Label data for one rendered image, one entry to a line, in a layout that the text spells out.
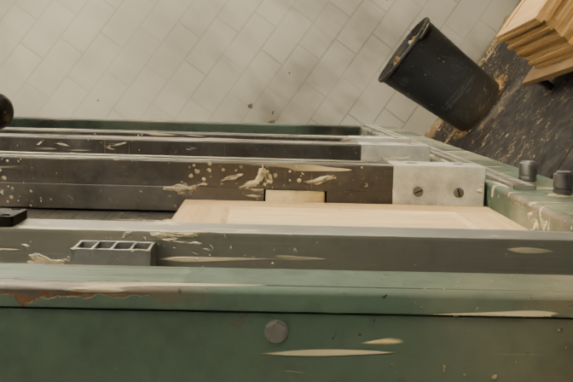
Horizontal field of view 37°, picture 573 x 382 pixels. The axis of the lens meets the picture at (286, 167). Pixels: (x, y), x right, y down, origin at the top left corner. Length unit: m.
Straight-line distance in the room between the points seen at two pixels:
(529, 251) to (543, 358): 0.26
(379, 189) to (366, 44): 5.33
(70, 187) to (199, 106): 5.09
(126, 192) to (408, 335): 0.67
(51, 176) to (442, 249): 0.58
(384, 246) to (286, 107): 5.51
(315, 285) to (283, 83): 5.78
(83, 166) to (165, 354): 0.64
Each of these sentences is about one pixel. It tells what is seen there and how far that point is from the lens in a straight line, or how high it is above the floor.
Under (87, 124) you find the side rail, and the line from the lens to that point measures 2.70.
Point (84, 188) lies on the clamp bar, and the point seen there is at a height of 1.34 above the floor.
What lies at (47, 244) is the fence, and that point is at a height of 1.30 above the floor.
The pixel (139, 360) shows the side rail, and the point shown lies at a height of 1.19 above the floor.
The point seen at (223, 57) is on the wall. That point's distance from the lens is 6.30.
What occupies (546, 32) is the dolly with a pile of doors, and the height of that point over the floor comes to 0.30.
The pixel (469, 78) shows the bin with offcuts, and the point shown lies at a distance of 5.45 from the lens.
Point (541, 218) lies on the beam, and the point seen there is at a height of 0.90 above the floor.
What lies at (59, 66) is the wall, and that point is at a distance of 6.33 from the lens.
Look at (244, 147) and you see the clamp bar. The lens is 1.52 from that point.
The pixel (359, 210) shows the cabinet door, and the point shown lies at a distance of 1.09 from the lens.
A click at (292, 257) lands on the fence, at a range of 0.78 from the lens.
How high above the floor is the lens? 1.23
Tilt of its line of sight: 5 degrees down
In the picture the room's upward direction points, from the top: 54 degrees counter-clockwise
